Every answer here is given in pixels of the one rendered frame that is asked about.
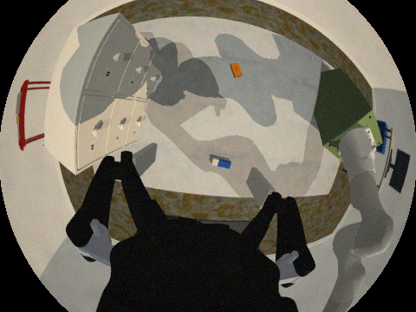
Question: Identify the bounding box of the orange rectangular block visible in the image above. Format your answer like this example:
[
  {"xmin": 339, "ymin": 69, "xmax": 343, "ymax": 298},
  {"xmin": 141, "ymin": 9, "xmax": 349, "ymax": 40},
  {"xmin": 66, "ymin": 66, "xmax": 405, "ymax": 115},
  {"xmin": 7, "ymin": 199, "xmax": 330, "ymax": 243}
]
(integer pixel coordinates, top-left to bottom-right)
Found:
[{"xmin": 231, "ymin": 63, "xmax": 243, "ymax": 78}]

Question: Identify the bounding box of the cream small chest of drawers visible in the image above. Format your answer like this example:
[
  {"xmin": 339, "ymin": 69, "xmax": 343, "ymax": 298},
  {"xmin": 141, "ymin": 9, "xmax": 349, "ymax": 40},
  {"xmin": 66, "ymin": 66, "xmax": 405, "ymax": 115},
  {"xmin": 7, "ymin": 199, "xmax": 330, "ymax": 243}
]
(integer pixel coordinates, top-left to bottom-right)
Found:
[{"xmin": 44, "ymin": 13, "xmax": 165, "ymax": 175}]

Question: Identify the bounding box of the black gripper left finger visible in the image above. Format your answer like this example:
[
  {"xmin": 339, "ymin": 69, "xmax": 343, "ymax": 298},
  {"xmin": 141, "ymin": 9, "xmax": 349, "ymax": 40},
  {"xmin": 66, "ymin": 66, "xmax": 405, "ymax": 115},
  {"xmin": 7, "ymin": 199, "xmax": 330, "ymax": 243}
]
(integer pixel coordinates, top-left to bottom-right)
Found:
[{"xmin": 66, "ymin": 143, "xmax": 192, "ymax": 267}]

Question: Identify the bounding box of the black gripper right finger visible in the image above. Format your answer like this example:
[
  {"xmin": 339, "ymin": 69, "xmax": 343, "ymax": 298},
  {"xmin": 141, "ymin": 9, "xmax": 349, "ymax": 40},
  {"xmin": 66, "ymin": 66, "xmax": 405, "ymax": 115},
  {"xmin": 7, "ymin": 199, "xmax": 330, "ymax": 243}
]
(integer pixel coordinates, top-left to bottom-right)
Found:
[{"xmin": 220, "ymin": 167, "xmax": 315, "ymax": 288}]

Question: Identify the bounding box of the blue and white eraser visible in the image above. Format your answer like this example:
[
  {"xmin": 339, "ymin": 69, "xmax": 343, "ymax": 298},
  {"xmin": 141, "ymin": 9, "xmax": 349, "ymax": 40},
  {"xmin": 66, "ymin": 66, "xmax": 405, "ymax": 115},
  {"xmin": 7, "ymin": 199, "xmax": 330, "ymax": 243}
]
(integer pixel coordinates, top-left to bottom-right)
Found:
[{"xmin": 211, "ymin": 158, "xmax": 231, "ymax": 169}]

